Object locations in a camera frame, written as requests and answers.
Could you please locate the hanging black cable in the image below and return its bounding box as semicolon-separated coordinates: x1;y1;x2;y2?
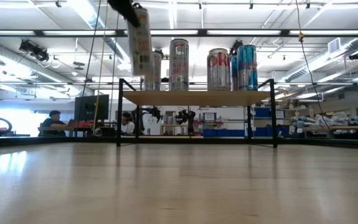
76;0;103;125
108;12;120;123

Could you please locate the black curved cable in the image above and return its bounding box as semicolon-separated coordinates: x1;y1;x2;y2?
0;115;14;136

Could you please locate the blue silver Red Bull can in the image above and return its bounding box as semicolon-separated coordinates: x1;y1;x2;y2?
236;44;259;91
230;55;239;91

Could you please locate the tall white orange-print can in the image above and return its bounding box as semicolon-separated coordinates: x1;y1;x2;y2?
126;6;154;77

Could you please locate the blue storage bins rack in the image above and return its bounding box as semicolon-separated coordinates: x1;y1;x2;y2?
202;107;290;138

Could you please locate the tall white can black lid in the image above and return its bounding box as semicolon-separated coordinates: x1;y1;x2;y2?
144;51;163;91

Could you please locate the hanging cable with yellow tag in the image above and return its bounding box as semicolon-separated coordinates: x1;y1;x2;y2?
295;0;333;132

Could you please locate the black overhead beam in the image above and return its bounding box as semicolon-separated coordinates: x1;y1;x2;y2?
0;28;358;39

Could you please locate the person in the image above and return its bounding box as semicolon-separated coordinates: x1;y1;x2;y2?
120;111;136;136
37;110;74;138

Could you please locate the white Peach Vibe can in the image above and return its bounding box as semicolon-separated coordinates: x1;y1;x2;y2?
168;38;190;91

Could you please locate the silver Diet Coke can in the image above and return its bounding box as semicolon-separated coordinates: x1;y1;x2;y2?
206;47;232;91

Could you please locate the black aluminium table frame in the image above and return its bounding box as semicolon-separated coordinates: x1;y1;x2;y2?
0;135;358;150

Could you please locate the black ceiling spotlight cluster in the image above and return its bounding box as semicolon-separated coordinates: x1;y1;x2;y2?
19;39;50;63

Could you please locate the wooden shelf black metal frame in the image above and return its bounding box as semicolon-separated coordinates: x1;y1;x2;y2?
116;77;278;149

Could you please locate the black computer monitor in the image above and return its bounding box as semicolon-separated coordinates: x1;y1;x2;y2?
74;94;110;123

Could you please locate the cluttered background table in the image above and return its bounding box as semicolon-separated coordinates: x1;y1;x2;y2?
291;111;358;140

